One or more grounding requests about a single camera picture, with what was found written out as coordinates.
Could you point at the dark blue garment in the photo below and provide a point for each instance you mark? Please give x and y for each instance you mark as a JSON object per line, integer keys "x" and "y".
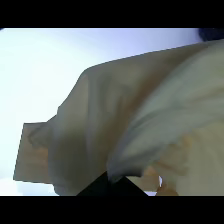
{"x": 212, "y": 34}

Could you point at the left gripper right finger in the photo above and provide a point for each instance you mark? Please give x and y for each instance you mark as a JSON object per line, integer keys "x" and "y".
{"x": 128, "y": 189}

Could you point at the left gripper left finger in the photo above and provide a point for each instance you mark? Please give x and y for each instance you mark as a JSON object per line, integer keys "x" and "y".
{"x": 96, "y": 188}

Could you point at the beige T-shirt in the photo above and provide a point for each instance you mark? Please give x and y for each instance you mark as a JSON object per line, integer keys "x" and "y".
{"x": 133, "y": 110}

